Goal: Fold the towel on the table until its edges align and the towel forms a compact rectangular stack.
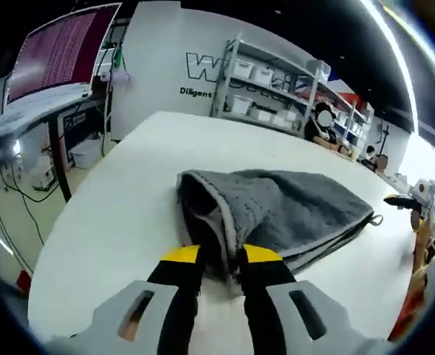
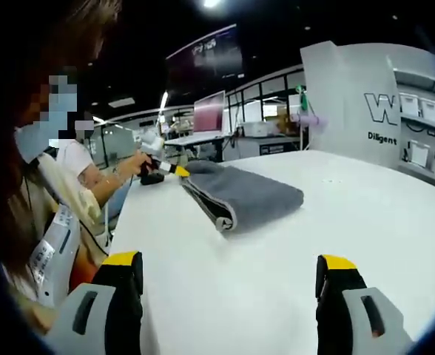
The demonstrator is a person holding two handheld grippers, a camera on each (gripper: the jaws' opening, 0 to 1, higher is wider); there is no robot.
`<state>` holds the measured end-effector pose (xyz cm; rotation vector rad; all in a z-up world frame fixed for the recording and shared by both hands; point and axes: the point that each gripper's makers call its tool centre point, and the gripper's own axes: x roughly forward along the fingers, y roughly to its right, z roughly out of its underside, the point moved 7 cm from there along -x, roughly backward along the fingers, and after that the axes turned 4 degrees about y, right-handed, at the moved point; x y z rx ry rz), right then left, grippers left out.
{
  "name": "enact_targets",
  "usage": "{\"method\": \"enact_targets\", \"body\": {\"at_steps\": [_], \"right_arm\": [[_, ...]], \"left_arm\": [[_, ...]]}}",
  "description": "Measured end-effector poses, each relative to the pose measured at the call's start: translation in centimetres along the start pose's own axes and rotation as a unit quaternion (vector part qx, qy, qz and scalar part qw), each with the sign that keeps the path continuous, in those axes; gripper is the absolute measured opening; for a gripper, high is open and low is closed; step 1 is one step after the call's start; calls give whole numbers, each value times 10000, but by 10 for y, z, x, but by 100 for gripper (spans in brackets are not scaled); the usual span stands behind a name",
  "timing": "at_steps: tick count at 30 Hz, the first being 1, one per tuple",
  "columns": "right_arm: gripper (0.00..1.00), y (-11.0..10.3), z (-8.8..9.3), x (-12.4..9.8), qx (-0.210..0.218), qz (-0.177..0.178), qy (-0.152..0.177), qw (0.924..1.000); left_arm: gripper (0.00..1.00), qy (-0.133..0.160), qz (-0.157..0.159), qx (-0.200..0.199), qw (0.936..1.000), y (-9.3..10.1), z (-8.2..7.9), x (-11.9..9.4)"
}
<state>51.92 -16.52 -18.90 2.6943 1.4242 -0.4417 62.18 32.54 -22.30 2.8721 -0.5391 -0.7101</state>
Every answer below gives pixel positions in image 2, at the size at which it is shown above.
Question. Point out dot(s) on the person's blue face mask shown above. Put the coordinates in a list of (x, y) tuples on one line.
[(29, 146)]

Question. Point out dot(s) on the rows of white storage bins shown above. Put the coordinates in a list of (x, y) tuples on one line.
[(421, 155)]

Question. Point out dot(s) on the white chest device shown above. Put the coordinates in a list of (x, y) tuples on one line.
[(54, 259)]

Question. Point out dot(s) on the cardboard box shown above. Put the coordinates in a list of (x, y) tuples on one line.
[(285, 122)]

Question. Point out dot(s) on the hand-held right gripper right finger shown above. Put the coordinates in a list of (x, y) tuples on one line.
[(347, 321)]

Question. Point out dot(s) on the pink cylinder on stand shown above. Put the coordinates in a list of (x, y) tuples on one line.
[(311, 121)]

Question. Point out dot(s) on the white office desk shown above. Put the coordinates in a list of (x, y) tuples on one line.
[(195, 140)]

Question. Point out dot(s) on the computer monitor pink screen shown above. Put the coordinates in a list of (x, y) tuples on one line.
[(209, 112)]

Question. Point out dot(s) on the white table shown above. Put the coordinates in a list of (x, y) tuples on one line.
[(276, 251)]

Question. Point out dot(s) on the person's left hand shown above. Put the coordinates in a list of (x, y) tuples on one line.
[(140, 164)]

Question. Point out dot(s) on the operator in yellow shirt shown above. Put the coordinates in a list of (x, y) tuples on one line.
[(73, 33)]

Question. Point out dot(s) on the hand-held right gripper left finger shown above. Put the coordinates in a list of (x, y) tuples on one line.
[(95, 318)]

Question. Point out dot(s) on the white printer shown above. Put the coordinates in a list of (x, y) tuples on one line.
[(260, 129)]

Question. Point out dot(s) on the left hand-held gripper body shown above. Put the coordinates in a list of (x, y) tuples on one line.
[(152, 146)]

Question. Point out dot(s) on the grey metal storage shelf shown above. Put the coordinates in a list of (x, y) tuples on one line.
[(424, 122)]

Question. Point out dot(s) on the black framed glass partition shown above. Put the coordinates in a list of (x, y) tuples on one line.
[(273, 92)]

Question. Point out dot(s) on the green hanging item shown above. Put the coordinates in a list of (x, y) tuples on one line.
[(303, 100)]

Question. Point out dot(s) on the black workbench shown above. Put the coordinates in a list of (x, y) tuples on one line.
[(273, 148)]

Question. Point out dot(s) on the grey towel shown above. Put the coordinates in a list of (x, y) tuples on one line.
[(254, 196)]

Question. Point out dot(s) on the large dark overhead screen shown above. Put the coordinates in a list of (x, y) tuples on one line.
[(206, 63)]

